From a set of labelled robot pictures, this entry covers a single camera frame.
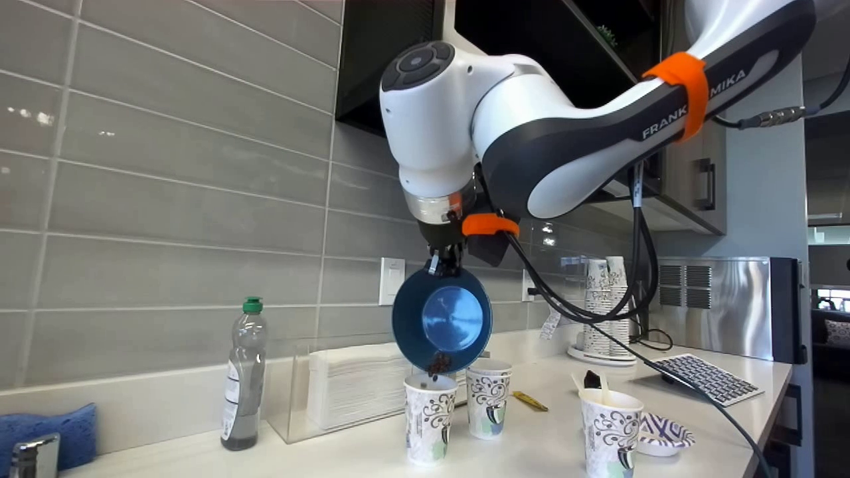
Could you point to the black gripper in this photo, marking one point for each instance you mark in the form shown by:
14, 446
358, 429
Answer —
484, 234

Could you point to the blue bowl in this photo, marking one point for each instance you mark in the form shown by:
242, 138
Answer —
442, 321

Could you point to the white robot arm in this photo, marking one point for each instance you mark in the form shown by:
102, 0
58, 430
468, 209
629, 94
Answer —
742, 40

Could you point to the patterned paper cup right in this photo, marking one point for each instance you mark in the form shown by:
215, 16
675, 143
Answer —
488, 398

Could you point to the patterned paper cup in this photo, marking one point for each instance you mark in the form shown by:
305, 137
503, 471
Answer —
488, 398
428, 414
610, 425

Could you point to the patterned paper cup left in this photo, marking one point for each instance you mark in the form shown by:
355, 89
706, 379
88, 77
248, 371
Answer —
428, 414

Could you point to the patterned paper cup near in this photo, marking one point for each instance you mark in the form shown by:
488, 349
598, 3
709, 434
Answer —
610, 425

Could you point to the yellow packet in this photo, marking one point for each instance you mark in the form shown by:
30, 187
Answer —
529, 402

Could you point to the napkin holder with napkins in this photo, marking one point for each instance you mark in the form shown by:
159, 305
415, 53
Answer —
337, 389

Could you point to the silver keyboard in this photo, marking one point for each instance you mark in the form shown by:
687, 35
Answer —
709, 379

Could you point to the clear dish soap bottle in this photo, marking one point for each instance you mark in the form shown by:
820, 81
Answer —
245, 379

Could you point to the white wall switch plate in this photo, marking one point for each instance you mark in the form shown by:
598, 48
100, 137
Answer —
391, 276

